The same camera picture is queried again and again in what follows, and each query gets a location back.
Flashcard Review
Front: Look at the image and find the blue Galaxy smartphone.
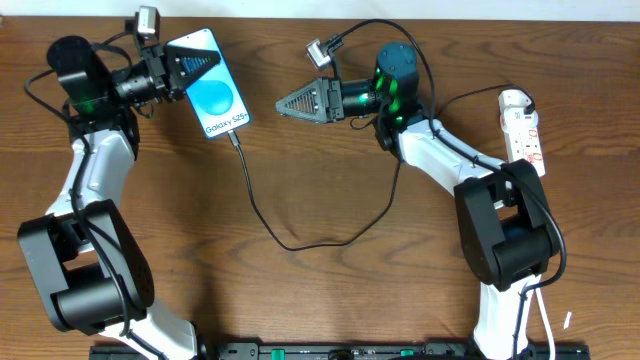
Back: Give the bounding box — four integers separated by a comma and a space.
168, 28, 250, 138

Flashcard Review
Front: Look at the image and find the black USB charging cable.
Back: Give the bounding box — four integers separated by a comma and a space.
227, 83, 536, 252

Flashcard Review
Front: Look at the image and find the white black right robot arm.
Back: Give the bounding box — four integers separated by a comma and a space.
275, 42, 566, 359

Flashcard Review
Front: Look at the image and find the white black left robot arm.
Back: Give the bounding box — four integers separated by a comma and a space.
17, 35, 221, 359

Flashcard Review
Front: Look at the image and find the white USB charger adapter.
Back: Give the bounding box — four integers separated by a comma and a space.
498, 89, 538, 127

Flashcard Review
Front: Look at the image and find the white power strip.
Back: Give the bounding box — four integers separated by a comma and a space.
499, 115, 546, 177

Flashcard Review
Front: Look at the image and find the small white paper scrap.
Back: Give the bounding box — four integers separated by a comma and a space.
563, 311, 572, 329

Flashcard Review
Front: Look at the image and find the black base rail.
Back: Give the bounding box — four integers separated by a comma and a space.
88, 340, 591, 360

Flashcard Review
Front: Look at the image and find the white power strip cord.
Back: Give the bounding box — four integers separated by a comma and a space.
532, 287, 557, 360

